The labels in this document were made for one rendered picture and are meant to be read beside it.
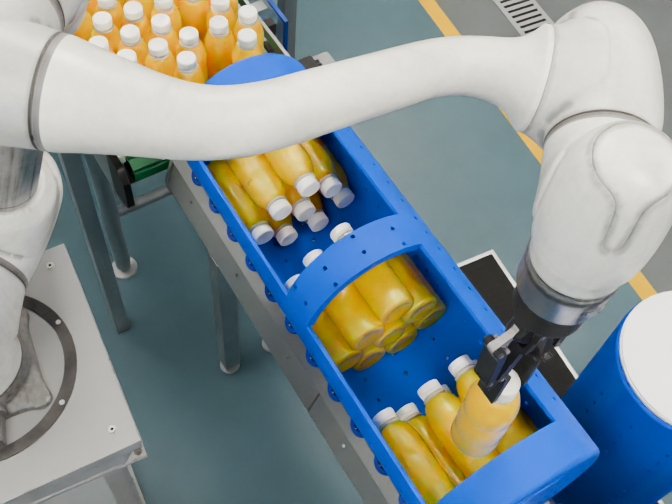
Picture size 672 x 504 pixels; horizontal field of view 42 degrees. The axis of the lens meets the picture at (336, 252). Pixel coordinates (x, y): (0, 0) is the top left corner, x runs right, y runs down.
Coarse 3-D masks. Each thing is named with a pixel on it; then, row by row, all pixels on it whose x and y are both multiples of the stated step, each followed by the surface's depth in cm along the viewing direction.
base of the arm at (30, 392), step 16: (32, 352) 136; (32, 368) 135; (16, 384) 131; (32, 384) 133; (0, 400) 130; (16, 400) 132; (32, 400) 132; (48, 400) 133; (0, 416) 130; (0, 432) 129; (0, 448) 130
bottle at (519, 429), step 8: (464, 368) 138; (472, 368) 138; (456, 376) 138; (464, 376) 137; (472, 376) 136; (456, 384) 138; (464, 384) 136; (464, 392) 136; (520, 416) 133; (512, 424) 132; (520, 424) 132; (528, 424) 133; (512, 432) 131; (520, 432) 131; (528, 432) 132; (504, 440) 131; (512, 440) 131; (520, 440) 131; (496, 448) 133; (504, 448) 131
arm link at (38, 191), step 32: (64, 0) 76; (64, 32) 84; (0, 160) 107; (32, 160) 110; (0, 192) 114; (32, 192) 120; (0, 224) 120; (32, 224) 122; (0, 256) 123; (32, 256) 128
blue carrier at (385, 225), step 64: (256, 64) 153; (384, 192) 142; (256, 256) 146; (320, 256) 136; (384, 256) 133; (448, 256) 141; (448, 320) 152; (384, 384) 152; (448, 384) 151; (384, 448) 129; (512, 448) 119; (576, 448) 121
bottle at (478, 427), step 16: (464, 400) 110; (480, 400) 105; (512, 400) 104; (464, 416) 110; (480, 416) 106; (496, 416) 105; (512, 416) 106; (464, 432) 112; (480, 432) 109; (496, 432) 109; (464, 448) 115; (480, 448) 114
